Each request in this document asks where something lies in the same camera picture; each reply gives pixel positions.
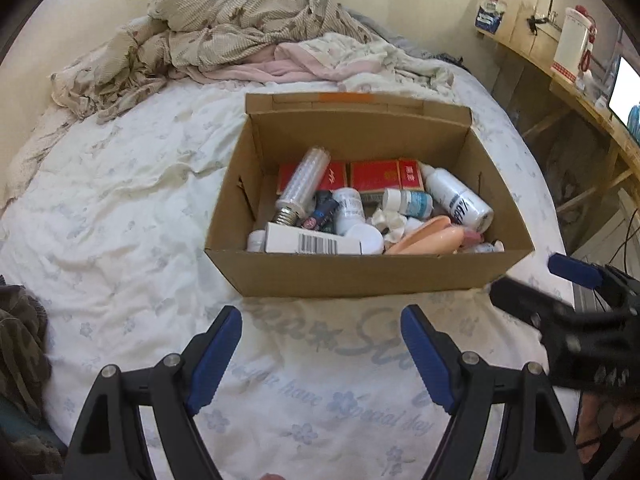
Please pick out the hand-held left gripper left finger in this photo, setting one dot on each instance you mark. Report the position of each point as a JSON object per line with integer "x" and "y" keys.
{"x": 215, "y": 360}

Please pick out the black power plug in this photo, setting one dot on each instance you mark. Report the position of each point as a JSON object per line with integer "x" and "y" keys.
{"x": 537, "y": 22}

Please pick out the white cabinet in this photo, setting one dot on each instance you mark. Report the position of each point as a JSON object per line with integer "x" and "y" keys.
{"x": 600, "y": 240}

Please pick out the white barcode carton box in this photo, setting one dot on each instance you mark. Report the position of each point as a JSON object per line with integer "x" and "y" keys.
{"x": 290, "y": 244}

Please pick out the brown cardboard box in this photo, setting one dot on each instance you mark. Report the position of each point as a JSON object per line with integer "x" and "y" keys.
{"x": 350, "y": 275}

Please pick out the dark patterned cloth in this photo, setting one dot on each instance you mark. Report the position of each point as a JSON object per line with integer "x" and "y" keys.
{"x": 20, "y": 350}

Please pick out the peach plastic case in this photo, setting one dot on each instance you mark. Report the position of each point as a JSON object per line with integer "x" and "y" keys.
{"x": 425, "y": 240}

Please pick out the corn shaped light bulb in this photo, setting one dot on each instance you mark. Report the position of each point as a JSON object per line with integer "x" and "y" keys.
{"x": 302, "y": 180}

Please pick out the computer monitor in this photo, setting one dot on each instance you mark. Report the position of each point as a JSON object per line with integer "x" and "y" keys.
{"x": 625, "y": 92}

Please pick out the large white pill bottle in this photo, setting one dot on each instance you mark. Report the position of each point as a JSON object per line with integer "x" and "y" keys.
{"x": 348, "y": 210}

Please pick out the beige patterned blanket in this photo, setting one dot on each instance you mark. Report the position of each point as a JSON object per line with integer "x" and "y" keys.
{"x": 225, "y": 25}

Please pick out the person's right hand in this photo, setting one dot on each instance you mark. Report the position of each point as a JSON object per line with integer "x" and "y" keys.
{"x": 600, "y": 425}

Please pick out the white cream jar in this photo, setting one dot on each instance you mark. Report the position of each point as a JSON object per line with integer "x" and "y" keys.
{"x": 365, "y": 237}

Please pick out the wooden wall shelf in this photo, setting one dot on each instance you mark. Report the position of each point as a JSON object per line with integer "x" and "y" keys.
{"x": 535, "y": 55}

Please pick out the white container red trim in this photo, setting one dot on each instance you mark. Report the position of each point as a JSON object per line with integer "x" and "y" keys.
{"x": 572, "y": 47}

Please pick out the white pink blanket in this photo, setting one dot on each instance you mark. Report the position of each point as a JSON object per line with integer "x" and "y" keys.
{"x": 360, "y": 60}

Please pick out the pink perfume bottle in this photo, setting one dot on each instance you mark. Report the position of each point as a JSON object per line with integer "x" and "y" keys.
{"x": 472, "y": 236}

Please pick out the white bottle blue label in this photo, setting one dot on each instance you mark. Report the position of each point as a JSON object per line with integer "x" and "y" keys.
{"x": 415, "y": 204}

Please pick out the red carton box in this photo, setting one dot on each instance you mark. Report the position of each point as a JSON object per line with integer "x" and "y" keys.
{"x": 337, "y": 175}
{"x": 375, "y": 175}

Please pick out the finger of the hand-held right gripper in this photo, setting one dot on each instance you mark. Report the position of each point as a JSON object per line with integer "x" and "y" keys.
{"x": 525, "y": 300}
{"x": 572, "y": 267}

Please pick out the blue ribbed bottle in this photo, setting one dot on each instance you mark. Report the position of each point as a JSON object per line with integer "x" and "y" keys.
{"x": 635, "y": 119}

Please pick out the white scrunchie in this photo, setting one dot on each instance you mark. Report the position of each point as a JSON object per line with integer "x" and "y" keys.
{"x": 395, "y": 222}

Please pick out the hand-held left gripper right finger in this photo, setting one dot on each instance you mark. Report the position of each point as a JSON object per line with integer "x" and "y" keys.
{"x": 427, "y": 355}

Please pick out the white spray bottle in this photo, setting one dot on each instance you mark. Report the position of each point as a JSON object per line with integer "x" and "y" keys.
{"x": 450, "y": 195}

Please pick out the grey cloth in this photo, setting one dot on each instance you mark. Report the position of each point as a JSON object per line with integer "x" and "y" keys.
{"x": 415, "y": 50}

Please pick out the blue white jar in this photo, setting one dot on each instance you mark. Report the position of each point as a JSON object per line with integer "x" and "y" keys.
{"x": 490, "y": 14}

